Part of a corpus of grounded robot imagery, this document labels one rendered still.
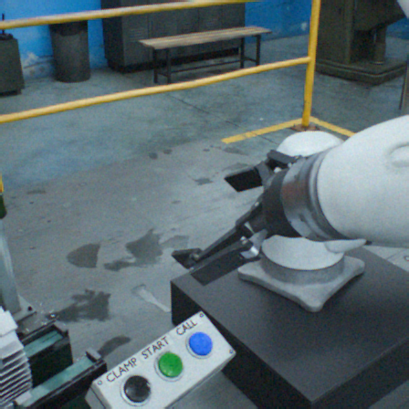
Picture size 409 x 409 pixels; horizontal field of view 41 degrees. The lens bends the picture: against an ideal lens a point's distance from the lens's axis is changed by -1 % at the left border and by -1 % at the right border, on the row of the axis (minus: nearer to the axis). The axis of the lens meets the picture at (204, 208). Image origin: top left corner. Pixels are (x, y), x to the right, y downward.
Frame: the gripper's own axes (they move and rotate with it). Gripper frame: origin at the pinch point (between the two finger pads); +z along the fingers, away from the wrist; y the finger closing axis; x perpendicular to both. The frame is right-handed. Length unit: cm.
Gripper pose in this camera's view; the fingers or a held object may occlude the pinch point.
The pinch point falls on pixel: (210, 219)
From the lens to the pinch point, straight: 74.0
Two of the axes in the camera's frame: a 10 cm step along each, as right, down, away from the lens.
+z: -5.0, 1.2, 8.6
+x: 6.9, 6.5, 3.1
